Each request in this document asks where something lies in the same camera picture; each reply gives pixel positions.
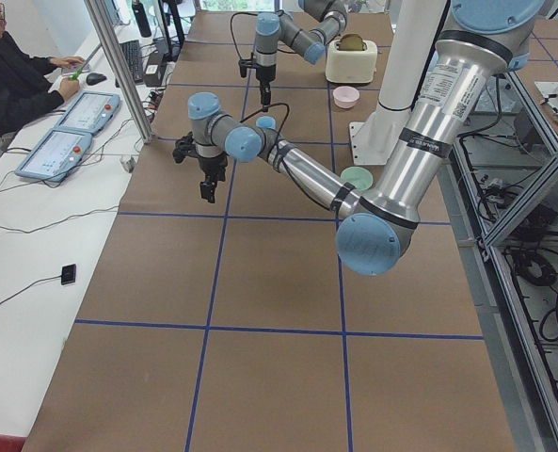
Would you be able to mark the black computer mouse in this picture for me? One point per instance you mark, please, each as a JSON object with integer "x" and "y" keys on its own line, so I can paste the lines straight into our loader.
{"x": 93, "y": 79}

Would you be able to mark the pink bowl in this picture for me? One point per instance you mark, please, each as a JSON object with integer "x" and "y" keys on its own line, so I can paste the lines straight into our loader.
{"x": 345, "y": 97}

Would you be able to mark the teach pendant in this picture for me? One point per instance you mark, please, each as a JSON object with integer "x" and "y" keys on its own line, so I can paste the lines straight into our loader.
{"x": 89, "y": 112}
{"x": 55, "y": 155}

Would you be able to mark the black keyboard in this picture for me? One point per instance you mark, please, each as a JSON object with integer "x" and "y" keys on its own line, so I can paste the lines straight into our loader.
{"x": 132, "y": 54}

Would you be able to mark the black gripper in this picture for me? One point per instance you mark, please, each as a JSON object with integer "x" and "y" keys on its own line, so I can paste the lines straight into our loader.
{"x": 264, "y": 73}
{"x": 212, "y": 166}

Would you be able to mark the lower teach pendant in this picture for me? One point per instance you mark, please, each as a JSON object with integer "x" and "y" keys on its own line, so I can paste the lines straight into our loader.
{"x": 55, "y": 155}

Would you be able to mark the blue tape line lengthwise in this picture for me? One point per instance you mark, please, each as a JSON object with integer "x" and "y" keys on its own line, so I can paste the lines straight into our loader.
{"x": 219, "y": 263}

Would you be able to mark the cream toaster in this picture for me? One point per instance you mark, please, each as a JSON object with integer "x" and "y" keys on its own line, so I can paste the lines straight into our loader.
{"x": 351, "y": 67}

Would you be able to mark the seated person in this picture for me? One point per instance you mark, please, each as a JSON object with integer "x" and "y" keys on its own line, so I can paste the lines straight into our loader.
{"x": 25, "y": 93}

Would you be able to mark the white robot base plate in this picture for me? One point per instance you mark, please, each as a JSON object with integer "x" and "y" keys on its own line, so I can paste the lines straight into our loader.
{"x": 365, "y": 148}

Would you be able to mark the upper teach pendant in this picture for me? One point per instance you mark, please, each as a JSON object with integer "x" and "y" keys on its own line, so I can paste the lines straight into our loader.
{"x": 89, "y": 112}

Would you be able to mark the white central pillar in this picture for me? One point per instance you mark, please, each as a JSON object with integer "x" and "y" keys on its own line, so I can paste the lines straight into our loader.
{"x": 416, "y": 25}

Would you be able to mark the light blue cup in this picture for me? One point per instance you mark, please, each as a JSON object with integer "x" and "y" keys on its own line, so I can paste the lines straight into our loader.
{"x": 267, "y": 122}

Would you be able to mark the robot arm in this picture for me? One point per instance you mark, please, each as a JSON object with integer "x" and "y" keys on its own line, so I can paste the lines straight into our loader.
{"x": 274, "y": 28}
{"x": 442, "y": 54}

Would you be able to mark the green bowl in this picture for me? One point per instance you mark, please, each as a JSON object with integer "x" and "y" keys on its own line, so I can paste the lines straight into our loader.
{"x": 359, "y": 177}

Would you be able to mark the blue tape line crosswise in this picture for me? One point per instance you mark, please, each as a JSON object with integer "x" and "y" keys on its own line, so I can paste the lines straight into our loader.
{"x": 231, "y": 217}

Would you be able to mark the aluminium frame post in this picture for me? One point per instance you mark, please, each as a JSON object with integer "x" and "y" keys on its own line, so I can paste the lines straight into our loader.
{"x": 109, "y": 41}

